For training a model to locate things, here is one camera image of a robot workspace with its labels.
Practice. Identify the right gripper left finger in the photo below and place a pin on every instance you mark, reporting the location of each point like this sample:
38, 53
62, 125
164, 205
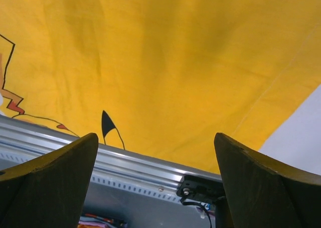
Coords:
50, 190

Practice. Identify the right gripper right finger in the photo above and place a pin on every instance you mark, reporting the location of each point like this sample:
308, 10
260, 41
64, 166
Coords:
264, 192

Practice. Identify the yellow pikachu cloth placemat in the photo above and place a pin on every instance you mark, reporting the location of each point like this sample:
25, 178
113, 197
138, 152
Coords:
160, 77

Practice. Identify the aluminium rail base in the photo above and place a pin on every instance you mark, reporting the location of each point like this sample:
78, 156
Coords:
116, 168

